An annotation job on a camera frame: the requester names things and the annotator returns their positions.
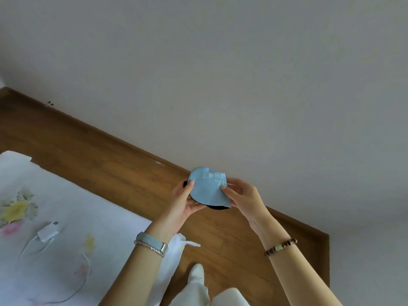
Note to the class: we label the metal door stopper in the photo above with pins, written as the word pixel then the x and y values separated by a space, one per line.
pixel 49 104

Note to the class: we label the white shoe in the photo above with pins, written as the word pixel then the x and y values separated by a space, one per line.
pixel 196 272

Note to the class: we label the grey wrist watch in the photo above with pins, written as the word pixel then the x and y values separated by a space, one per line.
pixel 153 241

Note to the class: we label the bed with floral sheet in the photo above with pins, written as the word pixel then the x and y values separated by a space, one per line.
pixel 105 226

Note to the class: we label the white trousers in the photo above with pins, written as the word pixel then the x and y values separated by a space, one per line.
pixel 194 294

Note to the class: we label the blue eye mask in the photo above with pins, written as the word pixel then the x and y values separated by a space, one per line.
pixel 207 189

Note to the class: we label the person's right hand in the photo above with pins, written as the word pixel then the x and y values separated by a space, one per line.
pixel 250 203

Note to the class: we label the person's left forearm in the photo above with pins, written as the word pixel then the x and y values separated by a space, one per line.
pixel 134 280

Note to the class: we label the person's left hand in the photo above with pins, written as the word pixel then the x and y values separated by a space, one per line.
pixel 178 210

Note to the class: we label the person's right forearm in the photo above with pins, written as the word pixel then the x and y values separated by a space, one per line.
pixel 302 277

